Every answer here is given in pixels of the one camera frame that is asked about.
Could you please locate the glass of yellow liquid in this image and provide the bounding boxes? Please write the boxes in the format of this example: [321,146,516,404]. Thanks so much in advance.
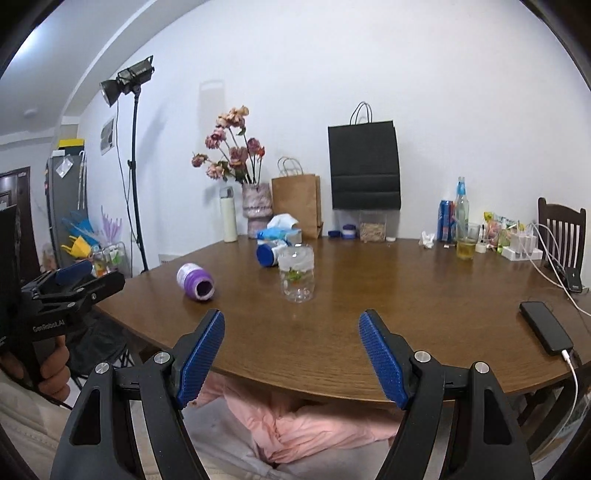
[456,223,481,260]

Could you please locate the brown door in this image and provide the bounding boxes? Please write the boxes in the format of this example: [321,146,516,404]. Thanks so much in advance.
[0,167,31,213]

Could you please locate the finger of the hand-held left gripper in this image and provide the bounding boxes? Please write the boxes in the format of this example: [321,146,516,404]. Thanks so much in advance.
[54,260,95,291]
[85,271,127,306]

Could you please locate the clear plastic jar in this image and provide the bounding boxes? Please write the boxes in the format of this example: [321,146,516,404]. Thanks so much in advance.
[277,244,315,304]

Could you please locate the black paper bag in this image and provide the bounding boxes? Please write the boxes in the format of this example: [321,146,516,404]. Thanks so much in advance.
[328,102,402,210]

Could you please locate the glass bottle with blue cap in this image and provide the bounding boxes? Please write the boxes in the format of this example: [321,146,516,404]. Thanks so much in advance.
[454,176,470,243]

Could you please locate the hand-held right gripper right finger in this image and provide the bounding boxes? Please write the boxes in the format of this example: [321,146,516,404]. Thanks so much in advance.
[359,309,536,480]

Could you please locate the white charging cable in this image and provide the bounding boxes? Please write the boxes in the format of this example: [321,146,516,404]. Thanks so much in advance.
[526,223,591,319]

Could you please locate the clear box of grains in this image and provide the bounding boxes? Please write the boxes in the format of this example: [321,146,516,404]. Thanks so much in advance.
[359,210,387,243]

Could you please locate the grey refrigerator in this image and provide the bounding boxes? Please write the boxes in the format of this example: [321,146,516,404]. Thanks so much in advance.
[45,154,89,271]

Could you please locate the white phone cable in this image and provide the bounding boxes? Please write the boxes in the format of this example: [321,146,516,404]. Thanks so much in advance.
[531,349,581,457]

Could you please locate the black power bank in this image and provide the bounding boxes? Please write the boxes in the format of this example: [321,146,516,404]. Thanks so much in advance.
[564,267,589,294]

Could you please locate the pink ceramic vase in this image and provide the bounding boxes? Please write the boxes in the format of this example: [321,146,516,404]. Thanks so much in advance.
[242,183,273,240]

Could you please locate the blue tissue pack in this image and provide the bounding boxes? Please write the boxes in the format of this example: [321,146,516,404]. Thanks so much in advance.
[257,214,303,246]

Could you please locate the white bottle with blue lid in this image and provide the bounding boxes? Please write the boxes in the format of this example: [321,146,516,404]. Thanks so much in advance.
[256,243,289,268]

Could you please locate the dried pink flowers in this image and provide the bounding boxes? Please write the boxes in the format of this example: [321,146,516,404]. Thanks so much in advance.
[191,105,266,185]

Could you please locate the black studio light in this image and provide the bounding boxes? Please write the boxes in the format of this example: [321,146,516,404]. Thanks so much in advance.
[99,55,155,108]

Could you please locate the purple plastic hangers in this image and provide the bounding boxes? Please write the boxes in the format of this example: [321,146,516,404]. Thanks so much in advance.
[100,205,123,246]

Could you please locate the blue drink can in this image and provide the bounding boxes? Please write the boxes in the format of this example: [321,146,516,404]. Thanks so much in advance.
[437,199,456,243]

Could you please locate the dark wooden chair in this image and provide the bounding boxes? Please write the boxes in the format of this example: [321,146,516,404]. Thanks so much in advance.
[537,197,587,278]

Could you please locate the black light stand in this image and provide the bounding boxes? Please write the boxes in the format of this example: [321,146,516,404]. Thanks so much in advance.
[115,88,151,275]

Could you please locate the white thermos bottle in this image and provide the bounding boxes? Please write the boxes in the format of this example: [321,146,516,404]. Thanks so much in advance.
[219,186,238,243]

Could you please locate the colourful snack packets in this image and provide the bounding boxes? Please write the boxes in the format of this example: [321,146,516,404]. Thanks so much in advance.
[482,211,529,254]

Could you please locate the person's left hand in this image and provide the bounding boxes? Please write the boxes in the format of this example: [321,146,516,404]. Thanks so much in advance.
[0,344,72,409]

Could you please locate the wall picture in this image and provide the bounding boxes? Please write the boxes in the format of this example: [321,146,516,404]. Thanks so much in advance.
[100,116,116,155]

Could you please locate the blue and yellow plastic hangers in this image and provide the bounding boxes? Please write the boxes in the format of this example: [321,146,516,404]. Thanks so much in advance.
[61,211,101,260]

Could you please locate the pink padded clothing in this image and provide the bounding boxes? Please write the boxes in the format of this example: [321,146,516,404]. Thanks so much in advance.
[185,369,409,467]

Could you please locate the brown paper bag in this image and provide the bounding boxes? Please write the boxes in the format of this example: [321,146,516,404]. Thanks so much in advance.
[271,156,324,240]

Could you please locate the clear storage rack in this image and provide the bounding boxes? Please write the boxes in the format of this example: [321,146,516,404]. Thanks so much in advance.
[91,241,129,278]

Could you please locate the black folding chair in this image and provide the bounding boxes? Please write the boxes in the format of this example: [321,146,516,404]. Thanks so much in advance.
[65,307,141,386]

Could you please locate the black smartphone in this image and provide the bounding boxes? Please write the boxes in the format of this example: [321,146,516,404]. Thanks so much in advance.
[519,301,574,356]

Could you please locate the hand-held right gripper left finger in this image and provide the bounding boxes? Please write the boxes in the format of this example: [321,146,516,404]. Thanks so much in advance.
[50,308,227,480]

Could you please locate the purple white bottle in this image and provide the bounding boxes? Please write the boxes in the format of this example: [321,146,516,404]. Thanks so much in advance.
[176,263,216,303]

